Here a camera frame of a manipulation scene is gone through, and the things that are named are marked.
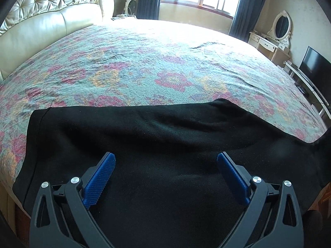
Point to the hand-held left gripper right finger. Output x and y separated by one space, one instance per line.
232 177

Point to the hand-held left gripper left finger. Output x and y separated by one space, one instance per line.
101 177

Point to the black pants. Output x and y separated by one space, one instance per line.
165 139

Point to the wooden bed base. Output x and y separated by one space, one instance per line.
11 209

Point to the floral bedspread bed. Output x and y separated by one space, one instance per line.
129 64

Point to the white television stand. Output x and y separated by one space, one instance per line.
302 80

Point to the cream dressing table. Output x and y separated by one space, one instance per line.
266 45

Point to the black television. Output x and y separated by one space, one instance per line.
316 66

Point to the white oval framed mirror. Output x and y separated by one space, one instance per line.
281 27

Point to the cream tufted leather headboard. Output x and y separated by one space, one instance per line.
38 31

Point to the white power strip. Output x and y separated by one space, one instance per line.
121 17

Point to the white fan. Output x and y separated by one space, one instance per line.
131 6

